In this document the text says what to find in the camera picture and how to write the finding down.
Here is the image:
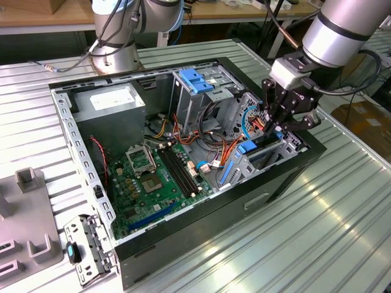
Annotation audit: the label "red orange wire bundle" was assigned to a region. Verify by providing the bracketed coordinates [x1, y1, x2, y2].
[171, 112, 204, 147]

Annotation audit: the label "blue SATA wire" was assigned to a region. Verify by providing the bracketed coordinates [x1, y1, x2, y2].
[195, 105, 261, 173]

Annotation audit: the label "black latch with blue button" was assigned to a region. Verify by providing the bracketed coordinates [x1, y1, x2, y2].
[65, 242, 84, 265]

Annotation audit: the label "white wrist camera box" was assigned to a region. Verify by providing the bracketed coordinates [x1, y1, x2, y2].
[269, 57, 310, 90]

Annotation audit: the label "grey optical drive cage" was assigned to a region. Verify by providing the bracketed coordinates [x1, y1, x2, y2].
[169, 65, 245, 137]

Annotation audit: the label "grey metal disk bay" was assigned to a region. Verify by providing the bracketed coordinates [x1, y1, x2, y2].
[217, 93, 308, 190]

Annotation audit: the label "green motherboard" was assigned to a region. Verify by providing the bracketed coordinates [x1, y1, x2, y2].
[106, 142, 214, 241]

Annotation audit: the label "grey power supply unit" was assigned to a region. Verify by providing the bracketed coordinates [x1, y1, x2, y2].
[70, 84, 147, 159]

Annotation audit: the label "black PC case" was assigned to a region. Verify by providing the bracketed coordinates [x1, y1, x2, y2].
[48, 56, 327, 291]

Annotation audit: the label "metal slot cover bracket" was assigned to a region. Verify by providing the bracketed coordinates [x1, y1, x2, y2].
[63, 213, 119, 288]

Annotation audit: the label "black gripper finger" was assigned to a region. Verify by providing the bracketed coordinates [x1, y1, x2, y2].
[276, 110, 322, 132]
[261, 78, 283, 138]

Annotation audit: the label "blue expansion slot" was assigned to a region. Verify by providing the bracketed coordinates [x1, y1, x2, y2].
[127, 201, 178, 233]

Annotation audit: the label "black round cable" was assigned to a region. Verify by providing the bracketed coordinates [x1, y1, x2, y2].
[197, 102, 235, 148]

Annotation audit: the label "black cable with plug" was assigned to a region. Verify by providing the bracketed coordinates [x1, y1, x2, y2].
[301, 50, 382, 96]

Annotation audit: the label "yellow black power wires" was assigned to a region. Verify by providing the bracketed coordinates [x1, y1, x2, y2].
[151, 112, 170, 139]

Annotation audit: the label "grey parts rack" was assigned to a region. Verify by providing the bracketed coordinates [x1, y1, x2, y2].
[0, 166, 65, 283]

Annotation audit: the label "grey cable with metal connector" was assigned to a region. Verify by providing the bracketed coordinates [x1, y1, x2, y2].
[29, 59, 101, 74]

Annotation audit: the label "large flat cardboard box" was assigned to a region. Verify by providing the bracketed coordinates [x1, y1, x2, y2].
[331, 102, 391, 155]

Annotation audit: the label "hard disk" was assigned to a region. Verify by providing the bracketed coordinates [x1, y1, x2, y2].
[219, 126, 285, 186]

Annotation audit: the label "red black fan wire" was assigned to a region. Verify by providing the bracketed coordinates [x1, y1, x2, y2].
[89, 136, 110, 187]

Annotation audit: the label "black RAM slot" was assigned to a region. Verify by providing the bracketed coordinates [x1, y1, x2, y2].
[169, 142, 202, 192]
[157, 147, 192, 198]
[165, 144, 199, 194]
[161, 146, 196, 197]

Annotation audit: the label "metal socket cover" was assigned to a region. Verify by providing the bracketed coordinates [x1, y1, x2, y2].
[125, 143, 157, 176]

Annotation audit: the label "CPU socket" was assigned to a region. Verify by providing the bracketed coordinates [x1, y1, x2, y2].
[139, 172, 163, 195]

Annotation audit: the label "orange red disk power wire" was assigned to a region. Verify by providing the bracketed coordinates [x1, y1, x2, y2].
[218, 109, 271, 172]

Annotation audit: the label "blue plastic drive bracket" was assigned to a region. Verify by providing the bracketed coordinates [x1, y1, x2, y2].
[179, 69, 214, 95]

